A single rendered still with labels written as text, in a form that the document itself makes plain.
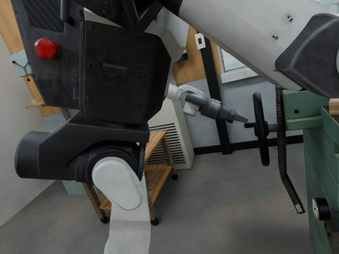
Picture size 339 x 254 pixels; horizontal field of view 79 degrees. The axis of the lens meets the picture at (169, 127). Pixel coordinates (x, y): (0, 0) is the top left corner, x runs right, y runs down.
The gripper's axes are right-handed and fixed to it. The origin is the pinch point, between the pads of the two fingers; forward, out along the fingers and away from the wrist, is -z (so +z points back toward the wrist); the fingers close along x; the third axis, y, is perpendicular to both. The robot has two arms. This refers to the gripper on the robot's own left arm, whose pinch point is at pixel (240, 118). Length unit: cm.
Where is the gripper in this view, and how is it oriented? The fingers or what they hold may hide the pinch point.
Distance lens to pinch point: 98.9
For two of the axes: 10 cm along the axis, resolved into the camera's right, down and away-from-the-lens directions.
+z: -9.2, -3.5, 1.9
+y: 2.9, -9.1, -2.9
